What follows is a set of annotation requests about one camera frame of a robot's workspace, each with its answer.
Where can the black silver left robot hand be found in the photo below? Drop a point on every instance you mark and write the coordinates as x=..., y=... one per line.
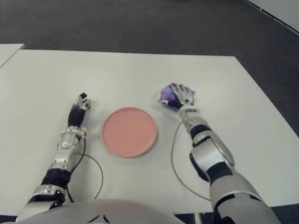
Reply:
x=76, y=115

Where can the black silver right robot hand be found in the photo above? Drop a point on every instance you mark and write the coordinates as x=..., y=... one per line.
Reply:
x=184, y=95

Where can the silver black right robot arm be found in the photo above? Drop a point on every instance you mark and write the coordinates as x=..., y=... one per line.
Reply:
x=210, y=154

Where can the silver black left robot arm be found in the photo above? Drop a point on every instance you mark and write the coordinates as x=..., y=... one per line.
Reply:
x=66, y=142

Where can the pink round plate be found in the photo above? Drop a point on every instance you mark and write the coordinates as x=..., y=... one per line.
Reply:
x=128, y=133

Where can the white neighbouring table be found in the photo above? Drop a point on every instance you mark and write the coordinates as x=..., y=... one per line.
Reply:
x=8, y=52

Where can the silver robot torso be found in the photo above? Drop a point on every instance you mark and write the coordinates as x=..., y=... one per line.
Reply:
x=116, y=212

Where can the white table leg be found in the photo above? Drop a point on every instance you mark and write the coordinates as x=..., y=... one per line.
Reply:
x=197, y=219

